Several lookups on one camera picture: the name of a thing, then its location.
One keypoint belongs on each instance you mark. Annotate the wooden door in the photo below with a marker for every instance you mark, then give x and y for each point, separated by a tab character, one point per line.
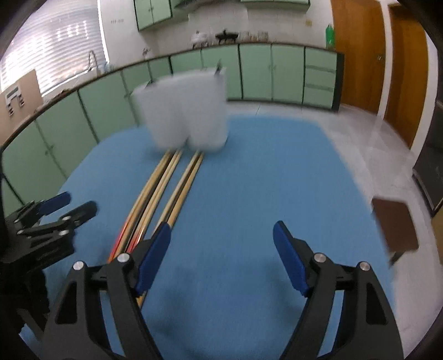
360	37
409	75

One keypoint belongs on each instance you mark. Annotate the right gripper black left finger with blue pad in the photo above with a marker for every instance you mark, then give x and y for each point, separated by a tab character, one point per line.
76	328

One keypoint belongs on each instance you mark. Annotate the black wok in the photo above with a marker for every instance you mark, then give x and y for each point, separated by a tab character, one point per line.
225	37

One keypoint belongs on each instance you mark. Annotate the green upper kitchen cabinets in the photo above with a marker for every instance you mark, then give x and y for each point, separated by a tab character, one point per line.
153	13

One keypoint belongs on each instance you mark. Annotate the black chopstick silver band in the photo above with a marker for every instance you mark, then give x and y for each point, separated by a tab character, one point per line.
140	224

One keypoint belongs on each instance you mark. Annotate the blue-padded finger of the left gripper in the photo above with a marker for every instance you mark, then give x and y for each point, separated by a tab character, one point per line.
53	204

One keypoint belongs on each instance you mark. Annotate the white cooking pot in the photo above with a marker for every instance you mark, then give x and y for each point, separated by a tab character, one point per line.
201	40

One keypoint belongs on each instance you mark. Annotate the window blind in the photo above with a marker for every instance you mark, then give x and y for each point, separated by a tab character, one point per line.
55	41

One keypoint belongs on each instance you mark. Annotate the white twin utensil holder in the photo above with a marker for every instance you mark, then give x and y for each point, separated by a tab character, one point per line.
188	108

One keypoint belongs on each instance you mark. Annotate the blue table mat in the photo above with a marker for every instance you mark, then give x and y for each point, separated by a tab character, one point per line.
222	291

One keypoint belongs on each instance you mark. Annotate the wooden chopstick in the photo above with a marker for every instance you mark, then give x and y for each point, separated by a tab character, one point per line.
158	193
150	185
176	200

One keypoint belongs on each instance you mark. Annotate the cardboard box with printing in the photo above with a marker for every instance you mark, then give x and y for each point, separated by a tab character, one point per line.
18	102

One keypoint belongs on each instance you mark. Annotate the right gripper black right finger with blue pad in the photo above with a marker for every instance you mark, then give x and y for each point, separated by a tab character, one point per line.
367	327

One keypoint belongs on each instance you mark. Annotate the brown wooden stool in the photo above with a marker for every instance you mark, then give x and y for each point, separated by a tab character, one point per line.
395	222

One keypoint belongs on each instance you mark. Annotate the chrome sink faucet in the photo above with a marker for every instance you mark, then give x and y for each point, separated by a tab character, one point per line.
93	63

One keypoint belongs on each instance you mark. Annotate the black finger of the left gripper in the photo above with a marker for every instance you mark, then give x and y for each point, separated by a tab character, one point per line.
81	214

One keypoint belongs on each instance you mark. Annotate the green plastic bottle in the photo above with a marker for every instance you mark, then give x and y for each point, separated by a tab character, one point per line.
330	37

